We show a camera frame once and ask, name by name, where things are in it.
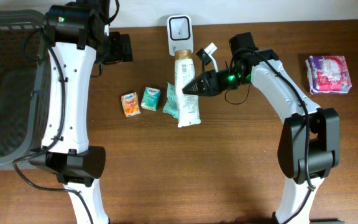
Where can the teal wet wipes packet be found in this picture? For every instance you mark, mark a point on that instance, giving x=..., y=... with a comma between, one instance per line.
x=170, y=106

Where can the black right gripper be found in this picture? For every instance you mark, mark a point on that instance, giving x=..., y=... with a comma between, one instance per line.
x=215, y=87

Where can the orange Kleenex tissue pack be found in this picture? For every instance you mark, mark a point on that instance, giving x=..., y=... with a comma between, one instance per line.
x=130, y=104

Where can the teal Kleenex tissue pack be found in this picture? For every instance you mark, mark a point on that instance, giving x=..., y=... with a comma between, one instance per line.
x=150, y=99

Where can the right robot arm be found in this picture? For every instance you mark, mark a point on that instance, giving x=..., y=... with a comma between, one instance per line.
x=309, y=143

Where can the grey plastic mesh basket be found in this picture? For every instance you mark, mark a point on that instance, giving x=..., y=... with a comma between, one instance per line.
x=24, y=86

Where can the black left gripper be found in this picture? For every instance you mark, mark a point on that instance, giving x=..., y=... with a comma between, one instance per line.
x=122, y=49

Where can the white barcode scanner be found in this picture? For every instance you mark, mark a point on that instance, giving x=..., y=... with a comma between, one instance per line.
x=179, y=33

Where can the white tube brown cap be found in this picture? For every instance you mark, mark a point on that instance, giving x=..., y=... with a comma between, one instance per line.
x=187, y=105

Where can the red purple plastic pack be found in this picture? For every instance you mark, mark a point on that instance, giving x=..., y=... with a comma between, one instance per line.
x=328, y=74

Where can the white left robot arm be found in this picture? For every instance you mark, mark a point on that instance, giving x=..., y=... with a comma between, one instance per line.
x=77, y=37

